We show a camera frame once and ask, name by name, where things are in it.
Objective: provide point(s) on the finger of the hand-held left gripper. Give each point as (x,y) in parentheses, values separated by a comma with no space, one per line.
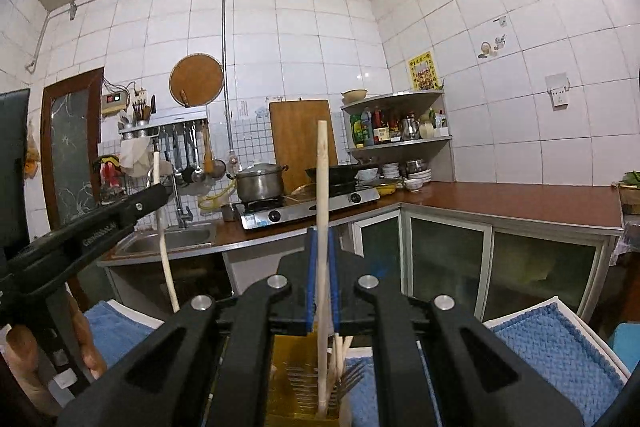
(125,212)

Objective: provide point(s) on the row of hanging kitchen utensils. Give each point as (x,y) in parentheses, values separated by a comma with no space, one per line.
(192,157)

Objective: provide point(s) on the row of condiment bottles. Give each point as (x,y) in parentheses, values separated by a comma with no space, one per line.
(367,127)

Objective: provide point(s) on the brown framed glass door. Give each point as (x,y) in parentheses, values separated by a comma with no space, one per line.
(70,157)

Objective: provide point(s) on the steel sink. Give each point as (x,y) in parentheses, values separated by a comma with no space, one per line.
(170,239)

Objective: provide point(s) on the teapot wall sticker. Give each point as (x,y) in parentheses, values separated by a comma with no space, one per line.
(492,47)

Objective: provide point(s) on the cream bowl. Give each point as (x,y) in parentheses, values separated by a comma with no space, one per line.
(355,96)

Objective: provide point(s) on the round wooden board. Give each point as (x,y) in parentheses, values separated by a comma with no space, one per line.
(195,79)

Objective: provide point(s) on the person's left hand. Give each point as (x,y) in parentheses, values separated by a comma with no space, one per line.
(25,357)

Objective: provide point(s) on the cluttered side table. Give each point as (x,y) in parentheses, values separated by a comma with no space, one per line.
(627,217)

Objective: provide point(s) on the yellow wall poster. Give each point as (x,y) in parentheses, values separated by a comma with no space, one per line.
(422,72)

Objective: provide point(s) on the blue textured blanket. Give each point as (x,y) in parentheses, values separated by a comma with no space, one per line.
(550,347)

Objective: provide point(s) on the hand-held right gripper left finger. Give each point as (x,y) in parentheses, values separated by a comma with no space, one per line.
(311,287)

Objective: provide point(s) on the dark tall panel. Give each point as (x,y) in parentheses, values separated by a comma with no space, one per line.
(12,172)

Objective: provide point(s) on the wooden chopstick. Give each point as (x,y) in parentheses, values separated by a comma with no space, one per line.
(165,257)
(323,187)
(347,352)
(338,357)

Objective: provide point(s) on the brown kitchen counter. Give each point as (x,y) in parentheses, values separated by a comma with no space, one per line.
(500,202)

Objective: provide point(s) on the metal faucet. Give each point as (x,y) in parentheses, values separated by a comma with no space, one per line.
(181,207)

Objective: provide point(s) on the metal wall pipe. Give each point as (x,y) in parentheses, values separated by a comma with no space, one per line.
(223,57)

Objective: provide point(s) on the metal wall rack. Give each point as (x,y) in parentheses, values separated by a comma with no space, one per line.
(170,114)

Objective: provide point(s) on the steel gas stove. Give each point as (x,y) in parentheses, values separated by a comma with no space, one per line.
(280,214)

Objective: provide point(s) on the rectangular wooden cutting board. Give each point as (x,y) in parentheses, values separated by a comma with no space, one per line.
(295,142)

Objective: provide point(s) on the glass door kitchen cabinet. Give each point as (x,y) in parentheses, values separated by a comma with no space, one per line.
(450,257)

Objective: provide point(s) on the steel cooking pot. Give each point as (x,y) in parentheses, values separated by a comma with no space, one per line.
(257,187)

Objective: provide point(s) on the white hanging cloth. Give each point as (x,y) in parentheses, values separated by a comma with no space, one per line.
(135,157)

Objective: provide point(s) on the red yellow hanging bag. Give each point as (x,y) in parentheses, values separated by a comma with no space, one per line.
(109,172)

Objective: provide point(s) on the stack of bowls and plates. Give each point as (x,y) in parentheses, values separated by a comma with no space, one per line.
(417,177)

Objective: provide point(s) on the small metal cup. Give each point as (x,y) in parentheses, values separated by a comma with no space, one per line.
(230,213)

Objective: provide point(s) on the black wok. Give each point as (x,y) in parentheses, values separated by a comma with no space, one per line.
(342,174)

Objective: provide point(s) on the beige electrical box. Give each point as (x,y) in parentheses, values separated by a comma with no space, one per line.
(115,103)

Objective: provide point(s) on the white wall socket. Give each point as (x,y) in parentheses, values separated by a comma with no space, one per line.
(559,94)

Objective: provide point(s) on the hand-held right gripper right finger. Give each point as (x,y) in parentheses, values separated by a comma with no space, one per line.
(336,297)

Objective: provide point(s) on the metal corner shelf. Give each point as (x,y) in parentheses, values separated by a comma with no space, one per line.
(400,96)

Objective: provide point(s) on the gold perforated utensil holder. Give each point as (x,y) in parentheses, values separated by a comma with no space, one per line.
(285,407)

